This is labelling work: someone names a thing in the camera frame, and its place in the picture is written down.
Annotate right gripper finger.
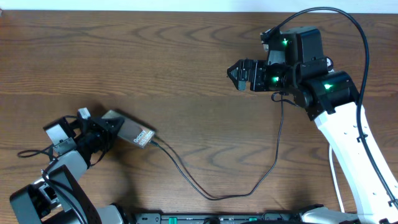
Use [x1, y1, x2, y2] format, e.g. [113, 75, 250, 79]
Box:
[231, 73, 251, 91]
[227, 59, 252, 81]

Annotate black charger cable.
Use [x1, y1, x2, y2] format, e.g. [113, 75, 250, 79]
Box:
[149, 93, 284, 201]

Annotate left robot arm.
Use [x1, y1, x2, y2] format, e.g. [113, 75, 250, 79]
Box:
[9, 114, 131, 223]

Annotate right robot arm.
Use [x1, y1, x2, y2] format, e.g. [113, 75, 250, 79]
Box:
[227, 27, 397, 223]

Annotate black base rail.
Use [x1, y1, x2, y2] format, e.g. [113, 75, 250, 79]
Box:
[134, 213, 303, 224]

